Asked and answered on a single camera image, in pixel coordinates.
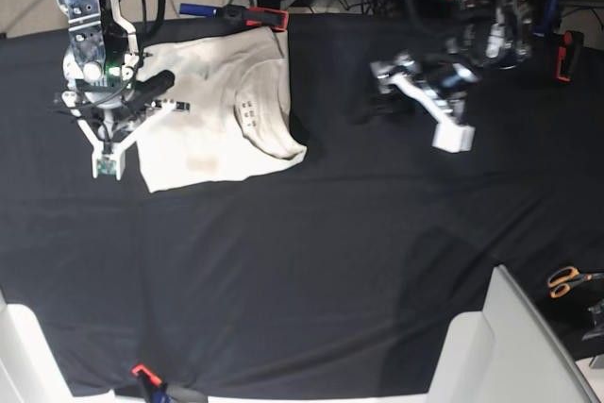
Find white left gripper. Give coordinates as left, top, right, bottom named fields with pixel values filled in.
left=351, top=56, right=475, bottom=153

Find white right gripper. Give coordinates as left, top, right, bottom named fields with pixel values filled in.
left=60, top=91, right=191, bottom=180

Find white T-shirt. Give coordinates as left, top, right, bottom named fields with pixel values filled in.
left=137, top=27, right=307, bottom=193

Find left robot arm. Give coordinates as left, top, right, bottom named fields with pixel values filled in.
left=357, top=0, right=533, bottom=154

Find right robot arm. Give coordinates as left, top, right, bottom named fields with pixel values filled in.
left=57, top=0, right=190, bottom=179

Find red black top clamp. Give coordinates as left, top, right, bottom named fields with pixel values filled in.
left=178, top=3, right=289, bottom=32

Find red black clamp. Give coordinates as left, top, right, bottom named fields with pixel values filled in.
left=115, top=363, right=207, bottom=403
left=555, top=30, right=584, bottom=82
left=178, top=3, right=289, bottom=32

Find black table cloth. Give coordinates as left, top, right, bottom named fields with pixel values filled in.
left=1, top=15, right=603, bottom=399

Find red black right clamp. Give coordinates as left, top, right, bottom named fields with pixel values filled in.
left=555, top=30, right=584, bottom=82

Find white left side board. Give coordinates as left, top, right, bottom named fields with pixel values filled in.
left=1, top=300, right=116, bottom=403

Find red black bottom clamp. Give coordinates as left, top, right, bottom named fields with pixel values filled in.
left=115, top=363, right=207, bottom=403

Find orange handled scissors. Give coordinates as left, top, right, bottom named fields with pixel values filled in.
left=546, top=266, right=603, bottom=299

